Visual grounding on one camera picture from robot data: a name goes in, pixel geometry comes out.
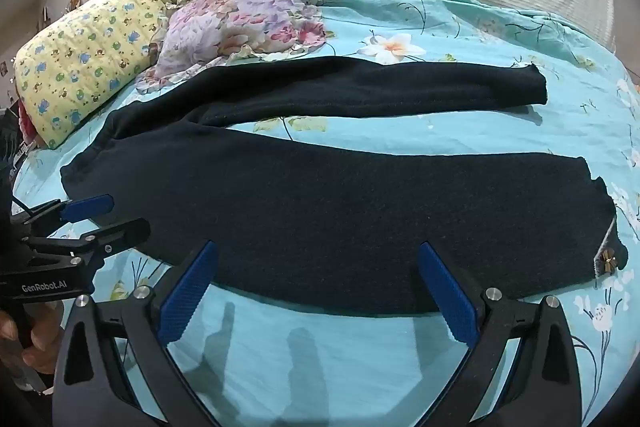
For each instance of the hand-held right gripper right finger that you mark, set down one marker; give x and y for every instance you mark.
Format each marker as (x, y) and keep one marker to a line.
(447, 292)

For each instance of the pink floral ruffled pillow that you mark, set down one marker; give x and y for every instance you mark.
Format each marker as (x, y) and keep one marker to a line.
(240, 17)

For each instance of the teal floral bed sheet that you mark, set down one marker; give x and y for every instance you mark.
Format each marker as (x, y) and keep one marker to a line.
(450, 132)

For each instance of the yellow printed pillow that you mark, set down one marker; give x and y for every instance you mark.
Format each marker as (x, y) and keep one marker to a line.
(85, 57)

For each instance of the person's left hand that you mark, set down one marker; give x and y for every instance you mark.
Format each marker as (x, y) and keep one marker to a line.
(44, 329)

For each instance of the black pants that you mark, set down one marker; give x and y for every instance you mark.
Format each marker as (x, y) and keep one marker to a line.
(325, 207)

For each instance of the red floral cloth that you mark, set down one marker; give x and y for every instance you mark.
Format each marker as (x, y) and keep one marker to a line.
(26, 122)

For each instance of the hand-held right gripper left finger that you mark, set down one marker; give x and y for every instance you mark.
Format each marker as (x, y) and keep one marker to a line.
(192, 287)

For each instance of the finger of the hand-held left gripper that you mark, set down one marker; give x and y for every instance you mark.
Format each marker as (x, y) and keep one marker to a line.
(90, 206)
(120, 234)

